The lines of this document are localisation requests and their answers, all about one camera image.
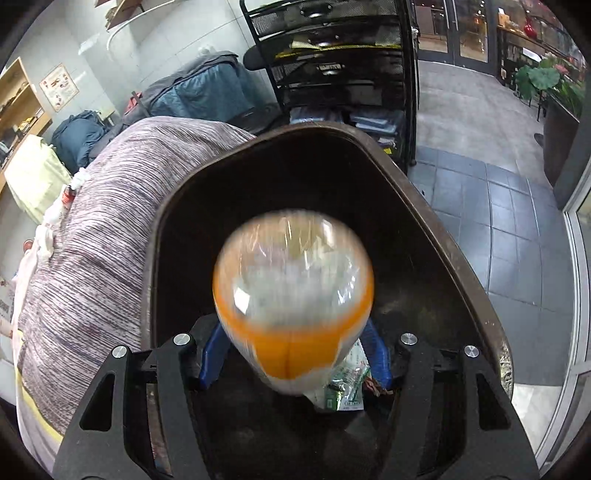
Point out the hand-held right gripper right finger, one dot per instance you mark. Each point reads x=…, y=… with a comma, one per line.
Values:
x=379, y=357

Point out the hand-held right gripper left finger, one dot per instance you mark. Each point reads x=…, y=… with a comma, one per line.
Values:
x=213, y=357

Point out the clear bottle with orange drink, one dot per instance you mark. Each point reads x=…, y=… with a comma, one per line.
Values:
x=291, y=300

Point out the dark brown trash bin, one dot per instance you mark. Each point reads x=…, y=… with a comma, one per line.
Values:
x=415, y=258

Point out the green and white wrapper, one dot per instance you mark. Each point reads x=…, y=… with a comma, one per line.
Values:
x=346, y=387

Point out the striped purple blanket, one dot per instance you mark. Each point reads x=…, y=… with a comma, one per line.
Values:
x=106, y=230

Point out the pink bed sheet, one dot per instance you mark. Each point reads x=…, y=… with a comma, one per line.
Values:
x=34, y=424

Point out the white crumpled tissue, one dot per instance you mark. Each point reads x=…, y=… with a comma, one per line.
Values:
x=55, y=217

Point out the pale yellow cloth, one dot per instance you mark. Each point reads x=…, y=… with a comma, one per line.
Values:
x=34, y=177

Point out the teal cloth pile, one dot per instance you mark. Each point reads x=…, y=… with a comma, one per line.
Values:
x=78, y=138

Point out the massage bed with blue cover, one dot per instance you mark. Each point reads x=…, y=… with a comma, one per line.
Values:
x=198, y=87

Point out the black mesh trolley cart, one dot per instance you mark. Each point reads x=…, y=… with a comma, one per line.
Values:
x=341, y=69

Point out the wooden bookshelf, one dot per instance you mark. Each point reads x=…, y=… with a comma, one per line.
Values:
x=21, y=110

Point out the green potted plant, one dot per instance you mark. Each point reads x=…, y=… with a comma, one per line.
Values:
x=547, y=81

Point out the glass double door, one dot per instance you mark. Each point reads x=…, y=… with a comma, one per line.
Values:
x=455, y=30

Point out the wall poster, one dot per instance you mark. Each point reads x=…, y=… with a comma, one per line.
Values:
x=57, y=86

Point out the wooden wall shelves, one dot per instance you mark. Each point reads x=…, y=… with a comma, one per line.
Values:
x=127, y=9

